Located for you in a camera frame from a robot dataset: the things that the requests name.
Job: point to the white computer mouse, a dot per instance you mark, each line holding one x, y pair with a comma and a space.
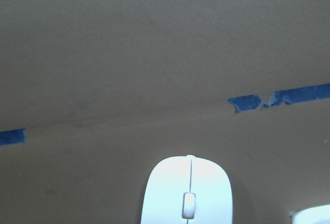
187, 189

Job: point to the white desk lamp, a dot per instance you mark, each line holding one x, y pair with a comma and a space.
312, 215

